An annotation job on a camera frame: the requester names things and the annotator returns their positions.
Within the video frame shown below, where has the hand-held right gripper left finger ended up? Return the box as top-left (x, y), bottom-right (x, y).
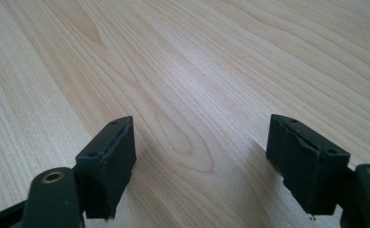
top-left (74, 115), bottom-right (137, 220)

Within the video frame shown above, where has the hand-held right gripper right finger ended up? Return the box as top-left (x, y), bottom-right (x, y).
top-left (265, 113), bottom-right (351, 217)

